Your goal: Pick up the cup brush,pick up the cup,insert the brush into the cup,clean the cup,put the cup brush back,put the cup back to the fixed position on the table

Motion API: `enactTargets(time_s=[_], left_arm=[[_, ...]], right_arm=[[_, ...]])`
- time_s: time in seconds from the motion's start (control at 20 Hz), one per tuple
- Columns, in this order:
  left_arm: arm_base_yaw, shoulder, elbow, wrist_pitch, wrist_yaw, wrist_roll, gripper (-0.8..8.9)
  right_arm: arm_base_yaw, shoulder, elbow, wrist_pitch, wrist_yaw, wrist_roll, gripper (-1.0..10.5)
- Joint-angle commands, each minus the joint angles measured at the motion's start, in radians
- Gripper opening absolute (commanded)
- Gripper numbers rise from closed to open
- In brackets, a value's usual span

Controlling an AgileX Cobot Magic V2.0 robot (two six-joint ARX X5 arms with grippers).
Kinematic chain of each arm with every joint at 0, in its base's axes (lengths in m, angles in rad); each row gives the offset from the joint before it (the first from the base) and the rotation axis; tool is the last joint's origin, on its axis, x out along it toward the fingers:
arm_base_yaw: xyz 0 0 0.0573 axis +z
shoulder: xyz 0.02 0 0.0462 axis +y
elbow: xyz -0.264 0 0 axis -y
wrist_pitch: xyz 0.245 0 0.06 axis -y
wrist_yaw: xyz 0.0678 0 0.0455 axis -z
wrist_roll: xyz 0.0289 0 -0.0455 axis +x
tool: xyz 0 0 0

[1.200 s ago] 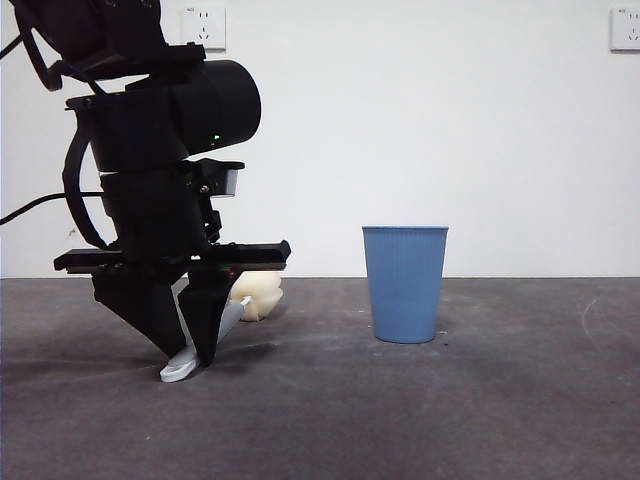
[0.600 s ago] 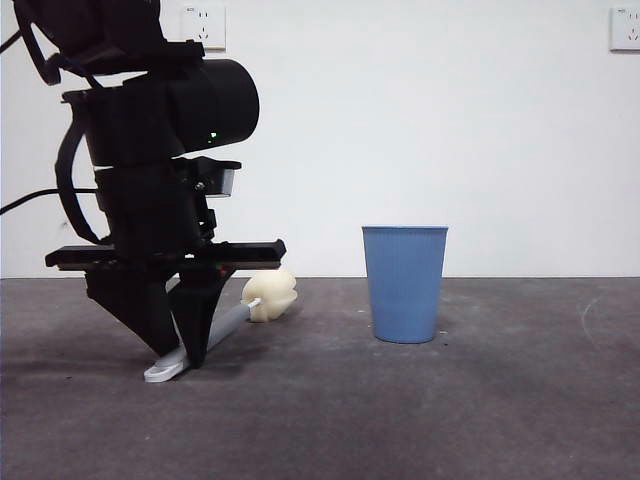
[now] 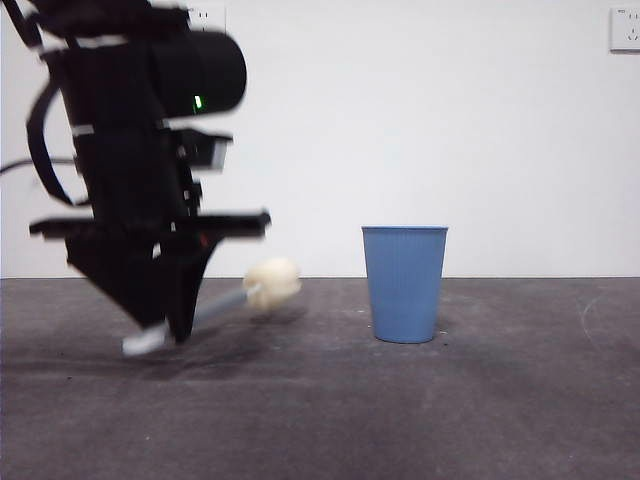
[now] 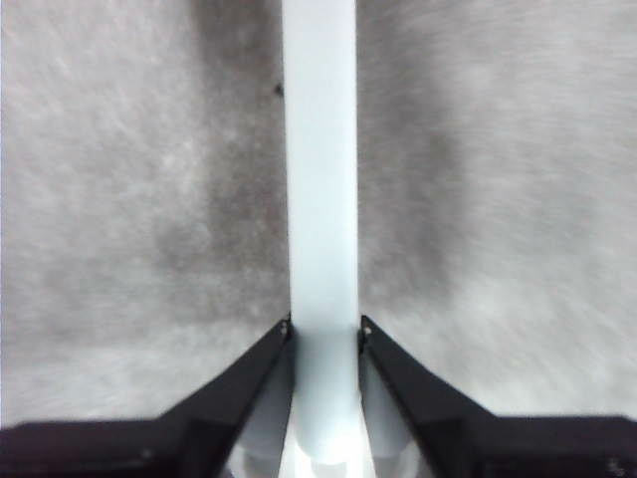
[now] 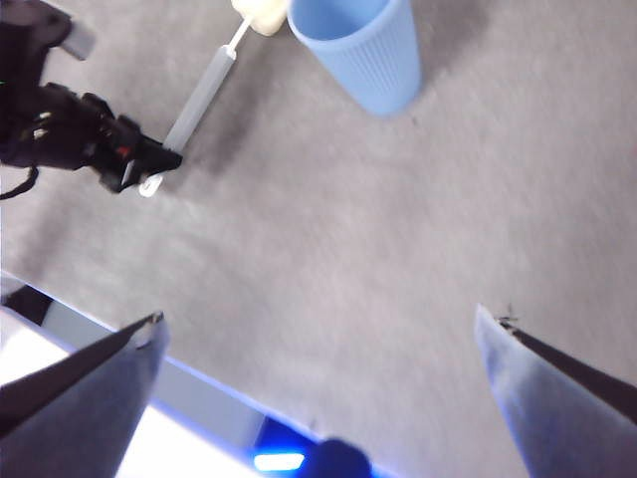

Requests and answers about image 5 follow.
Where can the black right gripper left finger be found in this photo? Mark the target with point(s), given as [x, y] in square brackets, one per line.
[74, 413]

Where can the silver table edge rail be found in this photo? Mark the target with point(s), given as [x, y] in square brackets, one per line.
[209, 393]

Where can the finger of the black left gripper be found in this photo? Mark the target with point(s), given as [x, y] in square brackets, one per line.
[123, 178]
[147, 152]

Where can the grey cup brush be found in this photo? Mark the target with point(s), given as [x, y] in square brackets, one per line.
[199, 99]

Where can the blue ribbed plastic cup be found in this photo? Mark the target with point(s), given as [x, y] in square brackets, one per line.
[368, 65]

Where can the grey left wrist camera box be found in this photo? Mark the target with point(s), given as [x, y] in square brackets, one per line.
[77, 42]

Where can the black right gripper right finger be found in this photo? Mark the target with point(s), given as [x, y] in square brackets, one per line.
[562, 418]

